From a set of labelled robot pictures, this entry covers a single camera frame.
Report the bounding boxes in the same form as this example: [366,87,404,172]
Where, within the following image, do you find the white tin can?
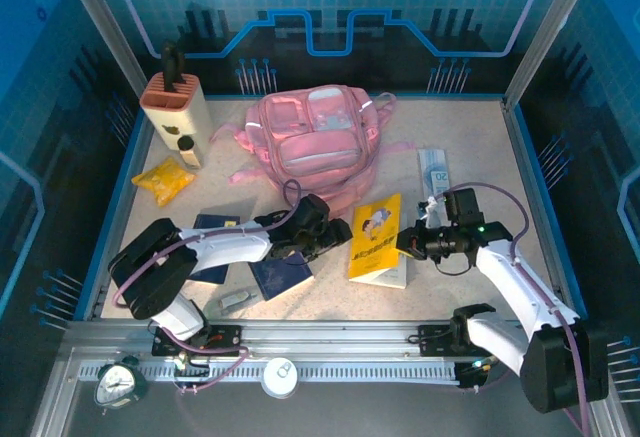
[262,356,300,399]

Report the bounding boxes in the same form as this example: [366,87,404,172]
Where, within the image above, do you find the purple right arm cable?
[439,182,596,437]

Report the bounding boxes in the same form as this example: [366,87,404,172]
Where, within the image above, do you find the slotted grey cable duct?
[77,360,461,384]

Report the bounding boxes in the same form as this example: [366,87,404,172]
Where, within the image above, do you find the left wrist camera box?
[298,194,331,226]

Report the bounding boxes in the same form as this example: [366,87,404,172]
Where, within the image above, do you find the dark blue book yellow label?
[188,213,242,286]
[248,250,316,302]

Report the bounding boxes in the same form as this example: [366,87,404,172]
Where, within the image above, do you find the aluminium front beam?
[62,319,604,358]

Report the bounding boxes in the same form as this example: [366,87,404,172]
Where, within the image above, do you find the ruler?
[417,148,451,198]

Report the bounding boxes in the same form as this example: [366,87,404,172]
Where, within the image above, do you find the aluminium frame post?
[54,0,151,101]
[502,0,604,108]

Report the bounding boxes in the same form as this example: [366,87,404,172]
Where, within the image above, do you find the pink backpack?
[209,85,416,218]

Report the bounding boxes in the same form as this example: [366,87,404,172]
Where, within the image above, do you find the black knife handle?
[159,41,187,94]

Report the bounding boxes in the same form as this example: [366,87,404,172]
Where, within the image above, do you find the beige knife block orange top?
[138,70,214,168]

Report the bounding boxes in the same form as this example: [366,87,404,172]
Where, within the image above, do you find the green alarm clock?
[93,355,150,416]

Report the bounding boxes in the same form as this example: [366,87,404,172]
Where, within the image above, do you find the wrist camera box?
[298,194,331,226]
[418,187,485,231]

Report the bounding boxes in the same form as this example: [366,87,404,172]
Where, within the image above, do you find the yellow snack bag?
[130,155,197,208]

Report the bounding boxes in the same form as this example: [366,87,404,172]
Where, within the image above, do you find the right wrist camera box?
[418,187,485,231]

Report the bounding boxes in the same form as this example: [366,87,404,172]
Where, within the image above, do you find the small beige bottle black cap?
[175,135,205,171]

